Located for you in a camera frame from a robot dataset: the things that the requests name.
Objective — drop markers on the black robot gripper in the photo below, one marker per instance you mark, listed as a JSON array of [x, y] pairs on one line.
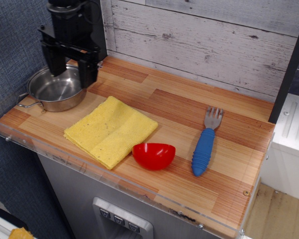
[[69, 31]]

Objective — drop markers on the black vertical post right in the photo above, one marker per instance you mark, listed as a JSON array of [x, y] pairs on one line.
[[285, 85]]

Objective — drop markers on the yellow folded cloth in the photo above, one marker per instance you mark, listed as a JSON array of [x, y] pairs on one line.
[[110, 131]]

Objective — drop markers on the clear acrylic table guard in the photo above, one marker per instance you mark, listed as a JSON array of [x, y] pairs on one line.
[[219, 199]]

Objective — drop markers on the stainless steel pot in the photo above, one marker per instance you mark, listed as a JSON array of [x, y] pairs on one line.
[[55, 94]]

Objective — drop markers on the grey toy fridge cabinet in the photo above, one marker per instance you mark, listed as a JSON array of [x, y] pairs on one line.
[[95, 210]]

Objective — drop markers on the yellow object bottom left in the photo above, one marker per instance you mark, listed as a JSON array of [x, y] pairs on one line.
[[20, 233]]

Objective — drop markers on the black vertical post left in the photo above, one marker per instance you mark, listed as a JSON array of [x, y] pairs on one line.
[[93, 16]]

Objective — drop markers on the red plastic bowl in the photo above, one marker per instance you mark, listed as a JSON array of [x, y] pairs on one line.
[[154, 156]]

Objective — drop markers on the blue handled metal fork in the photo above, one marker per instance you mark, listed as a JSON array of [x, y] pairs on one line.
[[202, 153]]

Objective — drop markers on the white toy sink unit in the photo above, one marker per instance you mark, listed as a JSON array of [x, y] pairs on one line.
[[280, 168]]

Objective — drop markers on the black vertical post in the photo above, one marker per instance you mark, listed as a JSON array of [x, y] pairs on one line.
[[285, 85], [93, 16]]

